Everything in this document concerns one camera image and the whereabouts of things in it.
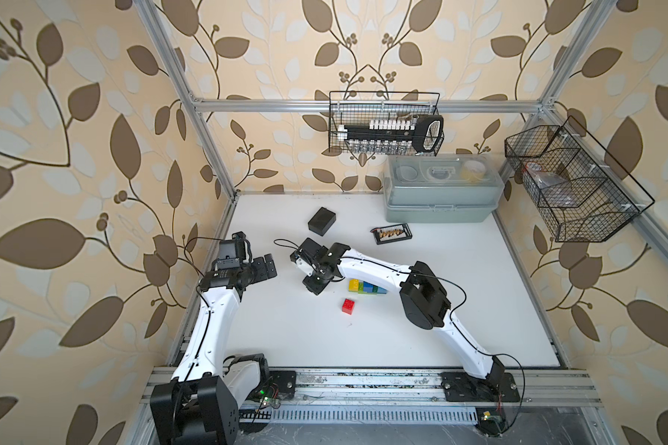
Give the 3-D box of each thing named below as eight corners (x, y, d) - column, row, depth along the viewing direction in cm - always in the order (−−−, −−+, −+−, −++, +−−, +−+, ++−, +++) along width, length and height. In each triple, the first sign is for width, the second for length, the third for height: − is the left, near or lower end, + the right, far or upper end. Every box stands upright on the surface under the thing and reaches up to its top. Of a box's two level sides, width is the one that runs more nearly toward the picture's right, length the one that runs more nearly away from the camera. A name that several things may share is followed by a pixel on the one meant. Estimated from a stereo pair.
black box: (307, 228, 112) (306, 221, 109) (321, 213, 117) (321, 206, 114) (322, 236, 110) (321, 229, 106) (335, 220, 115) (335, 213, 111)
